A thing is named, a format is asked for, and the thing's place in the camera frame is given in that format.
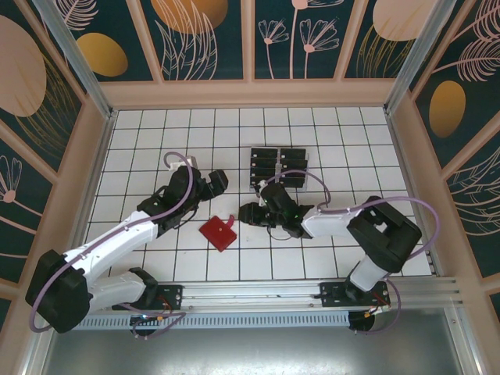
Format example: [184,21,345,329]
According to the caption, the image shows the tray of black items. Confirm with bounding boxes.
[248,145,312,195]

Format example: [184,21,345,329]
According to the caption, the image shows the red leather card holder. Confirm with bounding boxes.
[198,216,239,253]

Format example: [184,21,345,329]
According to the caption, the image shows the grey sheet metal shelf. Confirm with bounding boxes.
[23,306,484,375]

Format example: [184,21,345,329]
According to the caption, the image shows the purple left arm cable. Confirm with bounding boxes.
[30,152,193,340]

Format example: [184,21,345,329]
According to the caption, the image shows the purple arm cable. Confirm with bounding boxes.
[257,170,441,337]
[30,152,193,340]

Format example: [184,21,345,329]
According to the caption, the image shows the thin black wire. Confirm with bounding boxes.
[266,224,300,242]

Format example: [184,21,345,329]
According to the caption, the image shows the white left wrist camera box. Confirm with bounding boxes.
[166,155,196,171]

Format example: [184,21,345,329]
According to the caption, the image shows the aluminium table edge rail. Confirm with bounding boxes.
[64,110,118,266]
[385,110,439,277]

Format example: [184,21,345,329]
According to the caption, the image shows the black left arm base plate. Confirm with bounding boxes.
[112,284,184,312]

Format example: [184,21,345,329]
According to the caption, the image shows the aluminium mounting rail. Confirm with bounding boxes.
[37,276,465,315]

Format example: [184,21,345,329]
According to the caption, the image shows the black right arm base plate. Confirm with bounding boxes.
[319,281,391,309]

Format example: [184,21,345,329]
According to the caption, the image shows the red black power wire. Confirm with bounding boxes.
[130,298,176,326]
[365,296,392,318]

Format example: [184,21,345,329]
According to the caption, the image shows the grey slotted cable duct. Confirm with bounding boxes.
[54,311,352,330]

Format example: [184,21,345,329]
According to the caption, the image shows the black round cable grommet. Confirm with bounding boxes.
[348,311,377,337]
[130,323,158,340]

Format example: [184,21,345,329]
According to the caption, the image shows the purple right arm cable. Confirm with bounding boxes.
[257,170,441,337]

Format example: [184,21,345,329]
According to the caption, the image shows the aluminium frame post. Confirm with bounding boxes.
[382,0,459,116]
[30,0,119,120]

